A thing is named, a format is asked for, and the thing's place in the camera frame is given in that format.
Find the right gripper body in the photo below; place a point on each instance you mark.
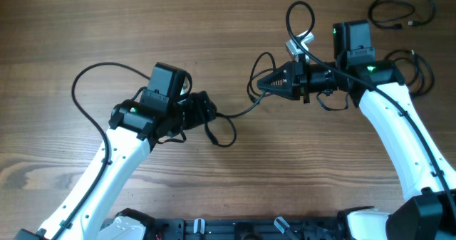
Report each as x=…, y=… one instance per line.
x=304, y=82

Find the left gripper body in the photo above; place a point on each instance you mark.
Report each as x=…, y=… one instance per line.
x=193, y=111

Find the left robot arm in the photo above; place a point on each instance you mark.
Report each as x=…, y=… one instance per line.
x=158, y=113

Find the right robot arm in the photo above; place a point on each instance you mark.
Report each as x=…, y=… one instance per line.
x=379, y=90

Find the black mounting rail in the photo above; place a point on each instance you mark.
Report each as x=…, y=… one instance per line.
x=249, y=229

